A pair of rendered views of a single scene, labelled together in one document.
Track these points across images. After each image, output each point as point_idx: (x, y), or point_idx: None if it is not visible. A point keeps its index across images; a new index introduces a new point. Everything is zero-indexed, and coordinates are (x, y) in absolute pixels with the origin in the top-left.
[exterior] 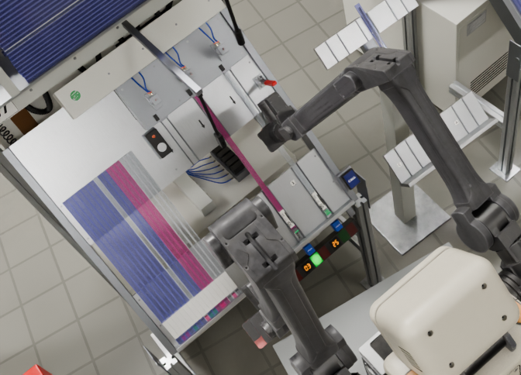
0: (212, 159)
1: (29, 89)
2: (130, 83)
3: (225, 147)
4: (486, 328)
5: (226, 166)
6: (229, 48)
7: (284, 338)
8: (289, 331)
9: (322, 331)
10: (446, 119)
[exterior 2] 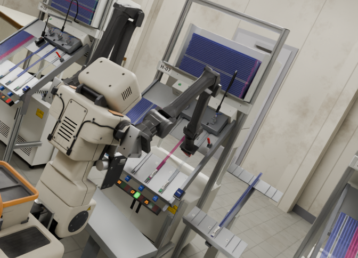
0: None
1: (177, 73)
2: None
3: None
4: (104, 80)
5: None
6: (216, 124)
7: (97, 255)
8: (100, 257)
9: (99, 55)
10: (226, 234)
